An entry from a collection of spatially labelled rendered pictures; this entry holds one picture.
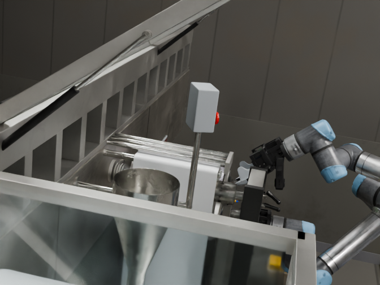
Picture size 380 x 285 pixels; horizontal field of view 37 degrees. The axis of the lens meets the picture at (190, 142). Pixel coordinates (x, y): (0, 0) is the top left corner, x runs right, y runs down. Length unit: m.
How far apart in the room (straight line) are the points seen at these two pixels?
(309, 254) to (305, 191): 3.36
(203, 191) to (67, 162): 0.39
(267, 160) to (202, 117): 0.64
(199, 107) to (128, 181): 0.23
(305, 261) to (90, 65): 0.47
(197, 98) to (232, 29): 2.76
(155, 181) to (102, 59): 0.40
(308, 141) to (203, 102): 0.65
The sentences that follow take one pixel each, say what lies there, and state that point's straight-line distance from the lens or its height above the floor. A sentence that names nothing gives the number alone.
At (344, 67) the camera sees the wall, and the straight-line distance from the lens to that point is 3.99.
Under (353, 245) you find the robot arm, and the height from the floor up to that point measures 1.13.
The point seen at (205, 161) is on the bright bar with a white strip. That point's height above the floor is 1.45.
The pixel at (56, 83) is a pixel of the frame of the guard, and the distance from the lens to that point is 1.01.
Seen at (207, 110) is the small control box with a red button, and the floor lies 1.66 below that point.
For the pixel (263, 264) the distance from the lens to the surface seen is 0.84.
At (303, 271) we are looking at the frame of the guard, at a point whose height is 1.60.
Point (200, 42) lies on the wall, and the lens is 4.05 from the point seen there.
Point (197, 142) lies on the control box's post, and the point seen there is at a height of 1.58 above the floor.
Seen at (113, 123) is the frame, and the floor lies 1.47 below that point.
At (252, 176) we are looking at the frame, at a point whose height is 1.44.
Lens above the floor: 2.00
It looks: 19 degrees down
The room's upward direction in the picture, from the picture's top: 7 degrees clockwise
